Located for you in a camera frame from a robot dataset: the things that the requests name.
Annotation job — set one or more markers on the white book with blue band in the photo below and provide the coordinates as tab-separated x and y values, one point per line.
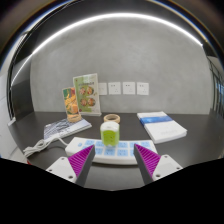
163	128

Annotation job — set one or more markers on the ceiling light strip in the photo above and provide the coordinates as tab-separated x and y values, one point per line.
110	15

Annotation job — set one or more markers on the grey printed magazine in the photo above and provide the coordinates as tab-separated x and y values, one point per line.
65	127

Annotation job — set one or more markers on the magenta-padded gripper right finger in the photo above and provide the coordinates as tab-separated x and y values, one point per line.
150	161

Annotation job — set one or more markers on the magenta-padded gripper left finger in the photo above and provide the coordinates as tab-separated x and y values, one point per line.
80	161

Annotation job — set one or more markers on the white power strip blue sockets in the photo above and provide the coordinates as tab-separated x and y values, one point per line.
115	152

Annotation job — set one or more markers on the green and white charger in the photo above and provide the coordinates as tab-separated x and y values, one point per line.
109	135

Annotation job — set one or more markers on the large acrylic menu stand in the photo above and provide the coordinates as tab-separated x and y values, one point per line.
87	95

